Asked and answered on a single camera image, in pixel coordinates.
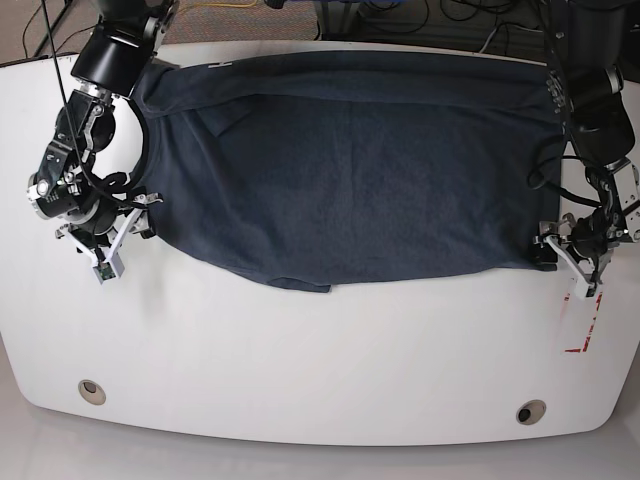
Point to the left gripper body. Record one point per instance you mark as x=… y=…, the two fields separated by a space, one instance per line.
x=586 y=244

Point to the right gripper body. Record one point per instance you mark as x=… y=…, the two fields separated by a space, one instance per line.
x=101 y=234

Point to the dark blue t-shirt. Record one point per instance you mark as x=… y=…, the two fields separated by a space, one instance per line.
x=311 y=170

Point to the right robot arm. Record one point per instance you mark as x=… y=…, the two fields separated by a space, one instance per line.
x=124 y=41

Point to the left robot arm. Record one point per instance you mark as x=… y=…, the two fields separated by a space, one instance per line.
x=583 y=41

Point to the red tape rectangle marking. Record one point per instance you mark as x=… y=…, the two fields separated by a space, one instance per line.
x=577 y=322

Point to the black tripod stand leg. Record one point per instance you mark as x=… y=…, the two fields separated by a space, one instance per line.
x=52 y=25

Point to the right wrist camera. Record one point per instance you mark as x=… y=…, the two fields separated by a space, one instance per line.
x=109 y=270

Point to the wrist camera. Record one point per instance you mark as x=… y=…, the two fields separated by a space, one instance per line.
x=584 y=288
x=109 y=270

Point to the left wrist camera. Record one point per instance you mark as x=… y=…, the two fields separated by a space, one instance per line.
x=584 y=288

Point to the left table cable grommet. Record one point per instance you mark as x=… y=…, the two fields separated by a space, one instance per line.
x=91 y=392

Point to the table cable grommet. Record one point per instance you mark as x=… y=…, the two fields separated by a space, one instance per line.
x=91 y=392
x=531 y=412

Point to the right table cable grommet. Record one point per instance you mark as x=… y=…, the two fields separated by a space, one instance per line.
x=531 y=412

